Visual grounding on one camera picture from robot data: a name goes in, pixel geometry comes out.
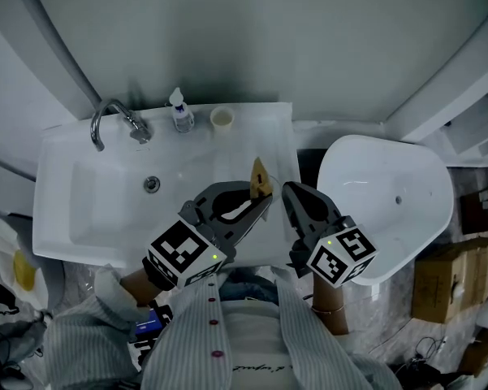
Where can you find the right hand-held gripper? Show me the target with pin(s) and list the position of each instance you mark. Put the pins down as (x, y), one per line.
(341, 254)

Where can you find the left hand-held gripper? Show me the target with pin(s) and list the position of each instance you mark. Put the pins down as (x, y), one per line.
(182, 250)

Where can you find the yellow scraper tool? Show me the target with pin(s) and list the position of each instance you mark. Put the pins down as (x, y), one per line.
(260, 175)

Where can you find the person's right forearm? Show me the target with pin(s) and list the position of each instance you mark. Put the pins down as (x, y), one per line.
(329, 299)

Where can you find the person's left forearm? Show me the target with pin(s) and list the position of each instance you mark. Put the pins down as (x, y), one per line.
(140, 287)

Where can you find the beige paper cup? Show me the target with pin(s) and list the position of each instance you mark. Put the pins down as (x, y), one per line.
(221, 118)

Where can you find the person's legs in jeans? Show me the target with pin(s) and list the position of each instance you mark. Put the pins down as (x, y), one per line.
(247, 291)

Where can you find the white bathtub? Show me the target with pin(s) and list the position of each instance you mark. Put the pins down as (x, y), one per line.
(389, 201)

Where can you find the chrome sink drain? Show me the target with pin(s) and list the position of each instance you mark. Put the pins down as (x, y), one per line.
(151, 183)

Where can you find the clear spray bottle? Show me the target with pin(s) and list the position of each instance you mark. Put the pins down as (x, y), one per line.
(183, 120)

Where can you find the white ceramic washbasin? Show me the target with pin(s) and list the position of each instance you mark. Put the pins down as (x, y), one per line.
(105, 217)

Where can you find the chrome faucet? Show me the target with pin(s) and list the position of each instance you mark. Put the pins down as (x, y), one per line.
(138, 130)

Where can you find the large brown cardboard box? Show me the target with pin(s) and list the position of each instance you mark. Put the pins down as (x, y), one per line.
(442, 287)

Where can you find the small white wad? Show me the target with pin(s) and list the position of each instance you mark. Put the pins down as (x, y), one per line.
(456, 289)

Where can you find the small dark cardboard box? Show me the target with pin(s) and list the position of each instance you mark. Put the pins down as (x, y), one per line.
(477, 211)

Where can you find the person's striped shirt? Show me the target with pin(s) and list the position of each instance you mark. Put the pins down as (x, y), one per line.
(93, 339)

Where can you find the white built-in shelf unit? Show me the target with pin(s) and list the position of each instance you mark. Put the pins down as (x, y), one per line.
(463, 96)

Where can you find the white and yellow cushion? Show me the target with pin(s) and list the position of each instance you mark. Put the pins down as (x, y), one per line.
(22, 270)

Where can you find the grey cloth bundle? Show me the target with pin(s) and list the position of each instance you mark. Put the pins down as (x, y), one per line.
(16, 339)

